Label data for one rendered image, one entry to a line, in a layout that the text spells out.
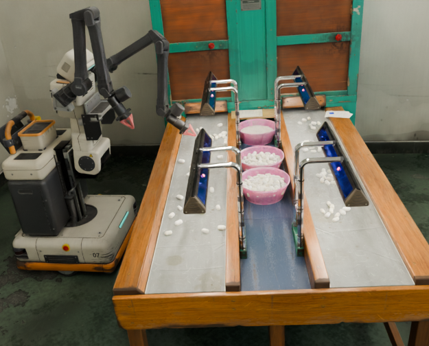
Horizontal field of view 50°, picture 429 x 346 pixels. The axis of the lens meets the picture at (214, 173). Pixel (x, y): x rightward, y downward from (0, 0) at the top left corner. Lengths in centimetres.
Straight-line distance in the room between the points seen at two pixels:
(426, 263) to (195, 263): 87
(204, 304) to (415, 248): 84
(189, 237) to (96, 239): 105
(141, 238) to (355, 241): 90
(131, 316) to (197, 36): 197
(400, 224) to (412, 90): 238
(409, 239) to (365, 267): 24
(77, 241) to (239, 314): 148
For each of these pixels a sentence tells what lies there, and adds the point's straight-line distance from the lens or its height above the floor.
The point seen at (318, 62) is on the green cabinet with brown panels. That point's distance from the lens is 328.
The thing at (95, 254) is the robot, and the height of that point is 20.
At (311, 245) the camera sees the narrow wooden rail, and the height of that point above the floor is 76.
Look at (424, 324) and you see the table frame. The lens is 205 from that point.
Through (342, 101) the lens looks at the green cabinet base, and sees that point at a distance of 338.
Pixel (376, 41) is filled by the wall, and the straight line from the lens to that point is 416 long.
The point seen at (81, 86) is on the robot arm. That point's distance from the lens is 253.
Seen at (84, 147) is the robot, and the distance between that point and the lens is 286.
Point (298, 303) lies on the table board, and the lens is 178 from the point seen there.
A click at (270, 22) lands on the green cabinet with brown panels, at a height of 136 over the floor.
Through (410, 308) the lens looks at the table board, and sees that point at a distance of 189.
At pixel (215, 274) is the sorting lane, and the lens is 183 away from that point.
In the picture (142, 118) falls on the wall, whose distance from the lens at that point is 447.
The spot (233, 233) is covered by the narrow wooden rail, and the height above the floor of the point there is 76.
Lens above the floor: 191
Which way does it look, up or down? 27 degrees down
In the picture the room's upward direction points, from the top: 5 degrees counter-clockwise
